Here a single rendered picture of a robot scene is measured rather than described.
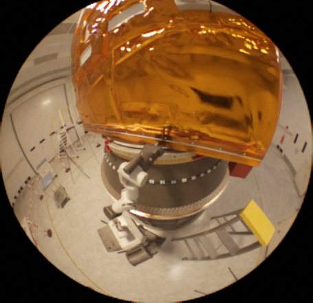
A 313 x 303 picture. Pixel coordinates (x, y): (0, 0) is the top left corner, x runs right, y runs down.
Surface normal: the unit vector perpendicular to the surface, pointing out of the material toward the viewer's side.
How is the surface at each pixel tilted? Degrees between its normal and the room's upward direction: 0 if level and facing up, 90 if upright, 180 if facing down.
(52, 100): 90
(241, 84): 87
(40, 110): 90
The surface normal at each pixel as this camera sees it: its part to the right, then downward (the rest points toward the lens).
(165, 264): -0.08, -0.83
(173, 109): -0.50, 0.53
